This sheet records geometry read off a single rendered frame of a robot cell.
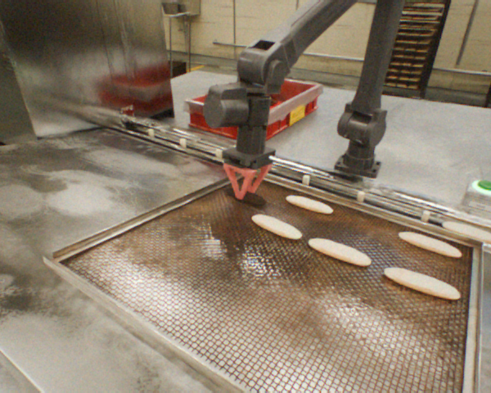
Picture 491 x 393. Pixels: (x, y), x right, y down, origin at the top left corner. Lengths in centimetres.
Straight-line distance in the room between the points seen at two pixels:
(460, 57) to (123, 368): 505
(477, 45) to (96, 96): 458
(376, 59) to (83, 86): 80
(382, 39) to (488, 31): 425
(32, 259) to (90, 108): 70
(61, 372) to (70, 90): 87
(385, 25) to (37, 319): 86
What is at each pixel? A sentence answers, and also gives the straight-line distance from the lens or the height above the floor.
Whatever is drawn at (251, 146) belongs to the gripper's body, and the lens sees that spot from 66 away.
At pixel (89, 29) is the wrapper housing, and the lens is 117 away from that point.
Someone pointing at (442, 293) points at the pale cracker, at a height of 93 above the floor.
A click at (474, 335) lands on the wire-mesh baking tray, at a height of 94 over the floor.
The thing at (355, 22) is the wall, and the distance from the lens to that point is 541.
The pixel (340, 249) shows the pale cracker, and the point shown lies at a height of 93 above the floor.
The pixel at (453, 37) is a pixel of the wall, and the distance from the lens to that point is 519.
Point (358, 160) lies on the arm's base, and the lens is 102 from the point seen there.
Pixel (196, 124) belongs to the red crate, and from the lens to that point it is 130.
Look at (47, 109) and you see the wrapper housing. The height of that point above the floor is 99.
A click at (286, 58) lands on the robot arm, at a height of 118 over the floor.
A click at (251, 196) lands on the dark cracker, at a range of 70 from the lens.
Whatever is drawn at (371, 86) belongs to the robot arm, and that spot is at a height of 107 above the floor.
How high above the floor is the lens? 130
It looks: 32 degrees down
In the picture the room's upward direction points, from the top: straight up
